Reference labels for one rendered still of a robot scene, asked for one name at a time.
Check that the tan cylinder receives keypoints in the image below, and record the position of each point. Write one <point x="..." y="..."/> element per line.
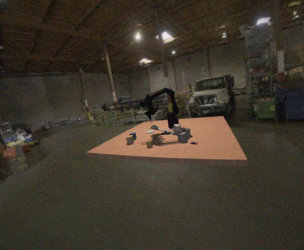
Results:
<point x="129" y="139"/>

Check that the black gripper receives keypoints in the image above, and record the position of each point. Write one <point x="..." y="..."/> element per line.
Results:
<point x="149" y="112"/>

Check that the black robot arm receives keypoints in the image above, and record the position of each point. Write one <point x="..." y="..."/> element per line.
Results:
<point x="151" y="97"/>

